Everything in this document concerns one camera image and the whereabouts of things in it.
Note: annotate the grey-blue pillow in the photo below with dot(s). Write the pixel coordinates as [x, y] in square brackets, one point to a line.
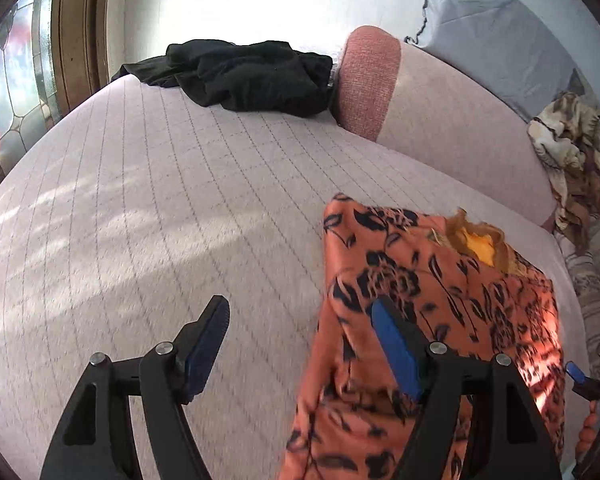
[485, 35]

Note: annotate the stained glass window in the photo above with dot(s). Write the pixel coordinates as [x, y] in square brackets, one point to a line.
[15, 85]

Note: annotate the pink quilted bed cover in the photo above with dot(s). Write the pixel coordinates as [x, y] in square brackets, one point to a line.
[155, 210]

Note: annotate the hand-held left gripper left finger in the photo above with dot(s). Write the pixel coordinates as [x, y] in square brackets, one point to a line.
[207, 340]

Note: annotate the orange floral garment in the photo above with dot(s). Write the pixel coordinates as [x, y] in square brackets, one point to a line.
[430, 270]

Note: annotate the black garment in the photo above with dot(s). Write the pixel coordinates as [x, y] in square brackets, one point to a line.
[250, 77]

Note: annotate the pink bolster cushion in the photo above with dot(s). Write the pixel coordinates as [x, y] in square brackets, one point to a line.
[455, 125]

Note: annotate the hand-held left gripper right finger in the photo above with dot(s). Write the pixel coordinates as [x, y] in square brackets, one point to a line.
[397, 350]

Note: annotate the wooden window frame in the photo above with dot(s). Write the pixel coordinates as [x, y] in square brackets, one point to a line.
[77, 35]

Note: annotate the person's right hand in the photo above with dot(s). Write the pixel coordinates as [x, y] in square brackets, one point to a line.
[591, 432]

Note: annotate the beige patterned cloth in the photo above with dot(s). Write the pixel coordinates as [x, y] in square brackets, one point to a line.
[565, 130]

